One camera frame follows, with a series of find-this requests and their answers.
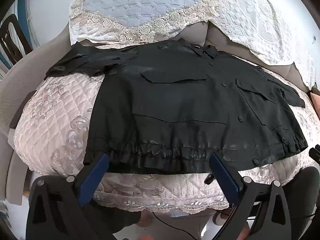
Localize person's dark clothing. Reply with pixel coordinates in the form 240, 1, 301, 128
280, 166, 320, 240

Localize dark chair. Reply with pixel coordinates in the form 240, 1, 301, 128
0, 14, 34, 70

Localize pink pillow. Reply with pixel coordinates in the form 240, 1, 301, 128
310, 91, 320, 110

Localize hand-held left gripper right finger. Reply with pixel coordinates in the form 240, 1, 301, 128
209, 152, 293, 240

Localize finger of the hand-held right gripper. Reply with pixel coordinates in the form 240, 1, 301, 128
309, 144, 320, 166

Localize pink quilted sofa mat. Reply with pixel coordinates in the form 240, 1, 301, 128
13, 44, 320, 215

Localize grey sofa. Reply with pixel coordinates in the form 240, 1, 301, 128
0, 22, 313, 205

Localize white quilted sofa cover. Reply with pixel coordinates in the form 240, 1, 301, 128
200, 0, 318, 90

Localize blue quilted lace cover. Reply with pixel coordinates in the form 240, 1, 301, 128
69, 0, 220, 45

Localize black jacket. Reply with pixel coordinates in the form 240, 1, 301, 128
44, 39, 308, 175

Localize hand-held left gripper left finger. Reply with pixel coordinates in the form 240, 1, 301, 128
26, 153, 113, 240

